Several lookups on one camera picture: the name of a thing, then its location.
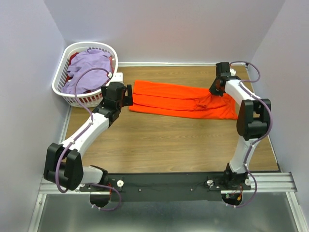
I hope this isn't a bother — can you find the orange t-shirt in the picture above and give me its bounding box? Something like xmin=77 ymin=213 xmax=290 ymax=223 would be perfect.
xmin=129 ymin=80 xmax=238 ymax=120

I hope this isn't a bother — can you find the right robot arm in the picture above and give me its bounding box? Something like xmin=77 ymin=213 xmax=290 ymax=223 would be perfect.
xmin=210 ymin=62 xmax=273 ymax=189

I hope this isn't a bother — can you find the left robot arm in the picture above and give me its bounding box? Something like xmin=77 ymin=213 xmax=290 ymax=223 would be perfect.
xmin=43 ymin=82 xmax=133 ymax=193

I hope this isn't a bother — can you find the lavender t-shirt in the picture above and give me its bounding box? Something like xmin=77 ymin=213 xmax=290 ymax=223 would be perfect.
xmin=61 ymin=47 xmax=113 ymax=95

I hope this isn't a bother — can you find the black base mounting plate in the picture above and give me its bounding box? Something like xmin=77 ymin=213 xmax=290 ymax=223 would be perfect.
xmin=80 ymin=172 xmax=252 ymax=205

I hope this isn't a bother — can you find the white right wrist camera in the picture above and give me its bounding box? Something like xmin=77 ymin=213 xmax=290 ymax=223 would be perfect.
xmin=230 ymin=68 xmax=237 ymax=76

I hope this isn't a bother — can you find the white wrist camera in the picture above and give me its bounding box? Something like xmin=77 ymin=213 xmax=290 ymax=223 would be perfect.
xmin=107 ymin=72 xmax=124 ymax=86
xmin=230 ymin=68 xmax=237 ymax=76

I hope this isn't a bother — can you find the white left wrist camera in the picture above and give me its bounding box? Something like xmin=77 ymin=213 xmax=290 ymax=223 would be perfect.
xmin=107 ymin=72 xmax=124 ymax=86

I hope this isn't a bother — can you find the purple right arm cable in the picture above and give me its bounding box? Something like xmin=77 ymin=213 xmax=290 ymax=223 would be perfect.
xmin=224 ymin=60 xmax=273 ymax=208

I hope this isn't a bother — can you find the aluminium frame rail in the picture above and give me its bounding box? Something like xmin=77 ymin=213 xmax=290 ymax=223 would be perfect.
xmin=29 ymin=172 xmax=309 ymax=232

